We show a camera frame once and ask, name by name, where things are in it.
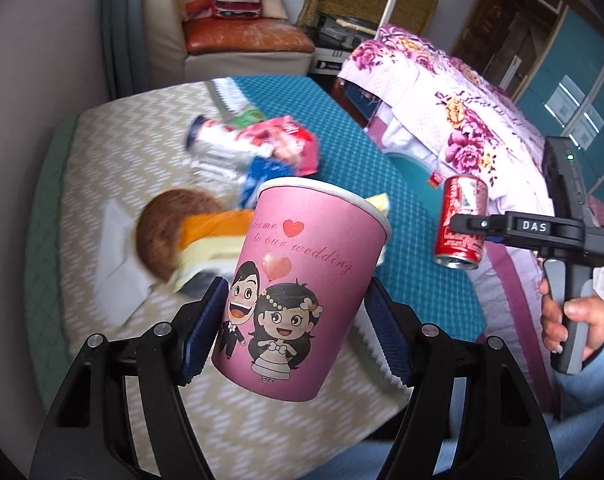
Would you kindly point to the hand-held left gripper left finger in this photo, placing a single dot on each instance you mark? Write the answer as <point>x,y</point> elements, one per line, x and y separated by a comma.
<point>202,332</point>

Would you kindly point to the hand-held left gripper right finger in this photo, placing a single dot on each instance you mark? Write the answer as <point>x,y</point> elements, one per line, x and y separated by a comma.
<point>386,332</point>

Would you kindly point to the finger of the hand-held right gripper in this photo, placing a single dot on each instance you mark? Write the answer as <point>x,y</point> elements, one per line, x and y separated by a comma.
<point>501,227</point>

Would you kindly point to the red soda can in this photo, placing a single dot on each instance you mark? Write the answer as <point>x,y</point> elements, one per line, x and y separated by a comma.
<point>461,200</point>

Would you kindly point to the pink cartoon paper cup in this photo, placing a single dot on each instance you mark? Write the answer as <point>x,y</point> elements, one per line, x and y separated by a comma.
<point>302,285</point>

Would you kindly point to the teal round bin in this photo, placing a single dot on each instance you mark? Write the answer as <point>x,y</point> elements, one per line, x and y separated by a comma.
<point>411,170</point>

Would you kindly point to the brown coconut shell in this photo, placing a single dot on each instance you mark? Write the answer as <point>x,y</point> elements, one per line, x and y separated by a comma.
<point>159,232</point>

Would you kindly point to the person's right forearm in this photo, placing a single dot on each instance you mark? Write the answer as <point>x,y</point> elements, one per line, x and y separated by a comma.
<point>601,385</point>

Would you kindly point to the person's right hand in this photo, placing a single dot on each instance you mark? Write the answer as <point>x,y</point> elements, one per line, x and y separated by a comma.
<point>589,320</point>

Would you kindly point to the orange yellow wrapper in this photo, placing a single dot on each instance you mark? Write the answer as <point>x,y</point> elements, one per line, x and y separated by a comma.
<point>214,235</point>

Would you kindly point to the teal glass-door cabinet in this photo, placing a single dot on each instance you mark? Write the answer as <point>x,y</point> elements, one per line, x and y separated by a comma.
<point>581,85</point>

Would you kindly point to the white paper sheet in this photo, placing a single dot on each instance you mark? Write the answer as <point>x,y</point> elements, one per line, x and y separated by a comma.
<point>117,260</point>

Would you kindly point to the pink floral blanket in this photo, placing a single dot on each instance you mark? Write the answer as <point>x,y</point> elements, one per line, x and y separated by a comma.
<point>461,110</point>

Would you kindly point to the yellow white wrapper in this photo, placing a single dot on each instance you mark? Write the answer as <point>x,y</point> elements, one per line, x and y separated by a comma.
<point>379,205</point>

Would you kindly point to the blue snack packet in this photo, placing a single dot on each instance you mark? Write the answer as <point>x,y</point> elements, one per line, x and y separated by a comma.
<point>259,175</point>

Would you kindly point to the white packet with blue end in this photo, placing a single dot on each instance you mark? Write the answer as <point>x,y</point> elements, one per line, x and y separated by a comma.
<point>227,140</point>

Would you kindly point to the teal checked mat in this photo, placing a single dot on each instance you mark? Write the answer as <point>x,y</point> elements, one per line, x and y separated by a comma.
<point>332,125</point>

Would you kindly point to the beige patterned mat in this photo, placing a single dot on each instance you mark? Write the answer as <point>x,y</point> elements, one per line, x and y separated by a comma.
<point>97,160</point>

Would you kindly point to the red snack packet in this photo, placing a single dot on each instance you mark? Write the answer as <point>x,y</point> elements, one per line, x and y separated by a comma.
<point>297,145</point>

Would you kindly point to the green snack packet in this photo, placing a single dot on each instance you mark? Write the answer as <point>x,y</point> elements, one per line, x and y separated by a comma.
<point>247,119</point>

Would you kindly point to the black stereo device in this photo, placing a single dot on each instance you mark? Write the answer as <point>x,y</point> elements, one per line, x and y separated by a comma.
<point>337,35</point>

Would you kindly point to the cream and orange sofa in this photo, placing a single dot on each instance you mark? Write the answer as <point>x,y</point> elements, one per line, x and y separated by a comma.
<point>242,40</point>

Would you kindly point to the plain beige cushion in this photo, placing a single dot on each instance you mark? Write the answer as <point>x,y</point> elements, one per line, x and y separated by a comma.
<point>276,2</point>

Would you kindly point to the wooden bed frame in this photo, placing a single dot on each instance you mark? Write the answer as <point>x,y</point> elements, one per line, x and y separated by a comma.
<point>371,127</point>

